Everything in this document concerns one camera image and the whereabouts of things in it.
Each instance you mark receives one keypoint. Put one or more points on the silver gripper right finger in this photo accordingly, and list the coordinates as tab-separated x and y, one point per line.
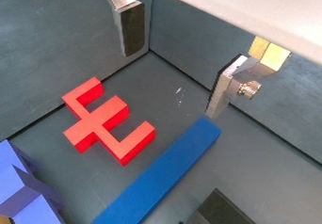
238	78

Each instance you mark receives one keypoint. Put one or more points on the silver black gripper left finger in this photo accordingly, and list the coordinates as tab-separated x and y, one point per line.
128	14

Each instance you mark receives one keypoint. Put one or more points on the blue comb-shaped block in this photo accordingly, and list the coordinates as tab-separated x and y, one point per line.
144	193

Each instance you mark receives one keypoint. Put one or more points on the red comb-shaped block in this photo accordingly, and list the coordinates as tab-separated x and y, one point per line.
95	124

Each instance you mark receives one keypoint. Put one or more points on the purple comb-shaped block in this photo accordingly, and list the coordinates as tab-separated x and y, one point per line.
28	202

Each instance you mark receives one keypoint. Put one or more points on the black angle bracket holder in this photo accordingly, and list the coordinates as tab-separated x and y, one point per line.
218	210

